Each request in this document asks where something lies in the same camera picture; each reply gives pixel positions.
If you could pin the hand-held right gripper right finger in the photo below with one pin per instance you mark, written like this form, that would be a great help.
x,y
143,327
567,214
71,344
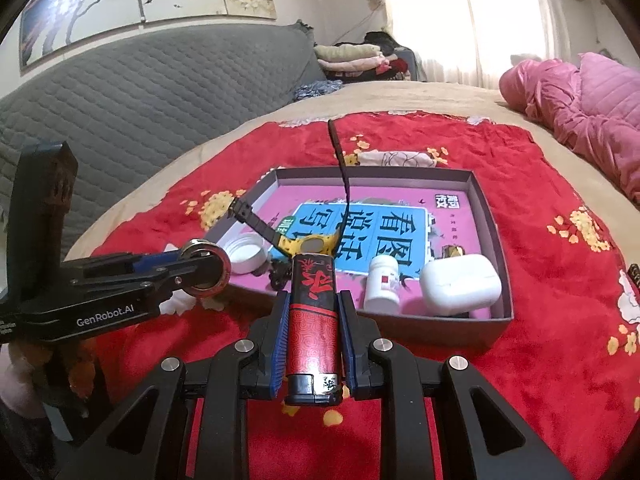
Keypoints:
x,y
347,345

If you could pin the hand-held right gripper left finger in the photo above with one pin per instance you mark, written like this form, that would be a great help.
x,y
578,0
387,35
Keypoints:
x,y
280,350

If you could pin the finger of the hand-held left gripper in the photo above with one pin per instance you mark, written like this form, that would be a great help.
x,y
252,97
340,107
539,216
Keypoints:
x,y
190,277
150,261

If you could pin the red and black lighter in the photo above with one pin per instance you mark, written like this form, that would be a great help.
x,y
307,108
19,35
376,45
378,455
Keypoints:
x,y
312,330

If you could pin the white plastic jar lid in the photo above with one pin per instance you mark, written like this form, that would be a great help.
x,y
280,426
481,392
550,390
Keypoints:
x,y
247,255

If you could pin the shallow grey cardboard box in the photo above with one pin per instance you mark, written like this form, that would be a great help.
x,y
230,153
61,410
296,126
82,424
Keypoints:
x,y
440,332

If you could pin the white earbuds case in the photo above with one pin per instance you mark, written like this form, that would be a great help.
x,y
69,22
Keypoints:
x,y
460,285

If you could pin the small black and gold case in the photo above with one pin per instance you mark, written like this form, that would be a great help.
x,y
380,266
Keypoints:
x,y
452,250

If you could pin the person's left forearm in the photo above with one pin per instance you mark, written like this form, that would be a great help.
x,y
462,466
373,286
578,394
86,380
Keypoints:
x,y
20,390

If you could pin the person's left hand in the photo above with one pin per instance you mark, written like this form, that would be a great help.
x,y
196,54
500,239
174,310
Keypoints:
x,y
75,367

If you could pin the pink and blue book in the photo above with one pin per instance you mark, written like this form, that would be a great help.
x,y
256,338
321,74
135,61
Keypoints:
x,y
370,230

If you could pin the grey quilted headboard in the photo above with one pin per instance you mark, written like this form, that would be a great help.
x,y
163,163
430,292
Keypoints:
x,y
150,100

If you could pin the red floral blanket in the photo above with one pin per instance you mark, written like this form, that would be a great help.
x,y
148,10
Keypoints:
x,y
550,360

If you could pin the blue patterned cloth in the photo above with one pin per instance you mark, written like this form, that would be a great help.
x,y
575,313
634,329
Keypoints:
x,y
317,90

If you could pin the beige bed sheet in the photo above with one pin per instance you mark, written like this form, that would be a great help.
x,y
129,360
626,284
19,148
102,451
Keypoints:
x,y
425,97

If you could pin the stack of folded clothes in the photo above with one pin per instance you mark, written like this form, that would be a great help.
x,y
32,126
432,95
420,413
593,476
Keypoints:
x,y
360,57

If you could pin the dark patterned strip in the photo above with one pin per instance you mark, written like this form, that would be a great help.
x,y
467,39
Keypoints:
x,y
634,276

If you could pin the pink quilted duvet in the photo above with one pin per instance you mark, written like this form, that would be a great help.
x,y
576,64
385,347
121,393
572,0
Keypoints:
x,y
590,105

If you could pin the white window curtain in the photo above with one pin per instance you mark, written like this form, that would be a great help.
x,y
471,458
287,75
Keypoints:
x,y
475,15

